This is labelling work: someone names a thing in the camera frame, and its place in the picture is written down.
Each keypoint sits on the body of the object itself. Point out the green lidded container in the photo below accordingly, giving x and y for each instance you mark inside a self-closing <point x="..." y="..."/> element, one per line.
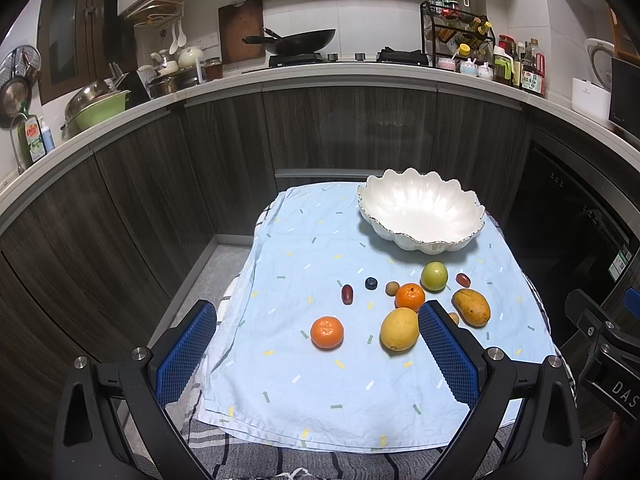
<point x="503" y="66"/>

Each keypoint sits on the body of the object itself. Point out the green round apple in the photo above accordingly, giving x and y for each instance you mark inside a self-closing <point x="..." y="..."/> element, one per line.
<point x="434" y="276"/>

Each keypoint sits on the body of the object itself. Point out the light blue patterned cloth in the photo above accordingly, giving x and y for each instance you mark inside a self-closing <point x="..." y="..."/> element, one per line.
<point x="263" y="379"/>

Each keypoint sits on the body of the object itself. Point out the white rice cooker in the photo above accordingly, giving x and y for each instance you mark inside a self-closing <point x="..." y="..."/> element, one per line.
<point x="592" y="97"/>

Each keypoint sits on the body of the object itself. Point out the black wire spice rack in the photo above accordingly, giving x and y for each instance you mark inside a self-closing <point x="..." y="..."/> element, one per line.
<point x="445" y="27"/>

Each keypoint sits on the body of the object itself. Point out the large yellow lemon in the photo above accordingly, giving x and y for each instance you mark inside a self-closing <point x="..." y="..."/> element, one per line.
<point x="399" y="330"/>

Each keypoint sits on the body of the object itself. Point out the dark blueberry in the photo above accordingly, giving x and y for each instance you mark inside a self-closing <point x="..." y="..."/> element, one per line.
<point x="371" y="283"/>

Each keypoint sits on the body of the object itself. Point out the person's right hand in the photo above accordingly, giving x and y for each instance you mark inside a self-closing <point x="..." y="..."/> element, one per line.
<point x="605" y="455"/>

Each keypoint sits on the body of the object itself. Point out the white scalloped ceramic bowl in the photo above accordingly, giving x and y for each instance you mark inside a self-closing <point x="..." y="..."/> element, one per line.
<point x="421" y="212"/>

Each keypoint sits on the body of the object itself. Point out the wooden cutting board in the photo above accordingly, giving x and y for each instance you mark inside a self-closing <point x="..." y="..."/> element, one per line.
<point x="235" y="22"/>

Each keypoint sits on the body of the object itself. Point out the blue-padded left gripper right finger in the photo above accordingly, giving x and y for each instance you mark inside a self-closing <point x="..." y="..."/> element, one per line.
<point x="545" y="440"/>

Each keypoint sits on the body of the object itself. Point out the striped grey table cover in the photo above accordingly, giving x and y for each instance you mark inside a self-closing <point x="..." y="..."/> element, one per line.
<point x="227" y="457"/>

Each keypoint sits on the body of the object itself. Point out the dark red date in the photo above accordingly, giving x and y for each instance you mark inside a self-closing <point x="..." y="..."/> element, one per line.
<point x="347" y="294"/>
<point x="463" y="280"/>

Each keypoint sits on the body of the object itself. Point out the green dish soap bottle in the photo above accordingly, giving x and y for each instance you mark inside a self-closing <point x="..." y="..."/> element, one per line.
<point x="29" y="138"/>

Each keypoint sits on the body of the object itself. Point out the yellow-capped bottle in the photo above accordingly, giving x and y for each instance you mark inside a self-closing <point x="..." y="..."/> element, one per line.
<point x="462" y="53"/>

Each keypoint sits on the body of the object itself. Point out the green bowl with steel lid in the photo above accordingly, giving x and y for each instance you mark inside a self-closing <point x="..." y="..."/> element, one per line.
<point x="91" y="105"/>

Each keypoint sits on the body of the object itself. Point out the white ceramic teapot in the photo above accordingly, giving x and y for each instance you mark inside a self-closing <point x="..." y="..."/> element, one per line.
<point x="188" y="57"/>

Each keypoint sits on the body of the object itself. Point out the orange mandarin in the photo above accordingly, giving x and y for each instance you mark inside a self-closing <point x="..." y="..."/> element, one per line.
<point x="327" y="333"/>
<point x="410" y="296"/>

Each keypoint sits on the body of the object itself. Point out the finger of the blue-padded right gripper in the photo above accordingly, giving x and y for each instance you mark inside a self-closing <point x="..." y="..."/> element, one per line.
<point x="632" y="301"/>
<point x="585" y="314"/>

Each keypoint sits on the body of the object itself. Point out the black wok pan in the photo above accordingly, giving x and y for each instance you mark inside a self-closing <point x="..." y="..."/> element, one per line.
<point x="297" y="44"/>

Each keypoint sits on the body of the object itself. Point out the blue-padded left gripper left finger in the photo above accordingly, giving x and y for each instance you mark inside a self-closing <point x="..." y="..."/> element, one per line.
<point x="89" y="442"/>

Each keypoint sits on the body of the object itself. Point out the soy sauce bottle red handle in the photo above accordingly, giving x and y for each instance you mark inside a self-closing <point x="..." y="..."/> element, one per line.
<point x="533" y="74"/>

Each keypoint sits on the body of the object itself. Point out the yellow-brown mango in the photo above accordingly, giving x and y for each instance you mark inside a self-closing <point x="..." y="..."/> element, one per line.
<point x="472" y="306"/>

